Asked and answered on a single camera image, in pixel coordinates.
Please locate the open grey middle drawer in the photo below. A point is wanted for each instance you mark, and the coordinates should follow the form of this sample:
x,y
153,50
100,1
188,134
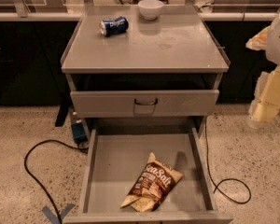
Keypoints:
x,y
116,160

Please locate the long white back counter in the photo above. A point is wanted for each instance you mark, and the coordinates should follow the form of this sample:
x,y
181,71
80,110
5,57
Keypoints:
x,y
110,12

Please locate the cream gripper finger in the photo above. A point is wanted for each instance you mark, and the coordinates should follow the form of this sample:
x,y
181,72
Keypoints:
x,y
258,41

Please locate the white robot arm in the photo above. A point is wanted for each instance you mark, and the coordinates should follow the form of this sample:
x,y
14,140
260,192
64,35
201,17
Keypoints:
x,y
272,51

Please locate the blue soda can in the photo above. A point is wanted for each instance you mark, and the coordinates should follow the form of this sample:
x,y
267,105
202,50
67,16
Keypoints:
x,y
115,26

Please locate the blue power adapter box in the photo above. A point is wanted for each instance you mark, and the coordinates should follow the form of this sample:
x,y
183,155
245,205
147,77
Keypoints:
x,y
78,133

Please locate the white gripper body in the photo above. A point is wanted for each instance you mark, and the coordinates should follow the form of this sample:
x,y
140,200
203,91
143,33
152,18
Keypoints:
x,y
279,42

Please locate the closed grey top drawer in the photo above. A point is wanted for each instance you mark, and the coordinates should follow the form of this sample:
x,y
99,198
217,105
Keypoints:
x,y
121,104

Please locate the blue tape cross on floor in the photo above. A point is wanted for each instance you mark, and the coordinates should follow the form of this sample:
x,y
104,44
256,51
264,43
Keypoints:
x,y
54,218

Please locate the grey drawer cabinet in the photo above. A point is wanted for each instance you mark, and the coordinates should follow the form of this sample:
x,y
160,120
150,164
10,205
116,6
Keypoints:
x,y
170,54

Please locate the brown sea salt chip bag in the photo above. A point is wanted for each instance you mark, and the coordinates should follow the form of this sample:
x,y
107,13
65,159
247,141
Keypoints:
x,y
152,186

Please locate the white bowl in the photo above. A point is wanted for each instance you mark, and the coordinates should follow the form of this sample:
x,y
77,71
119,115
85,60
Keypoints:
x,y
150,9

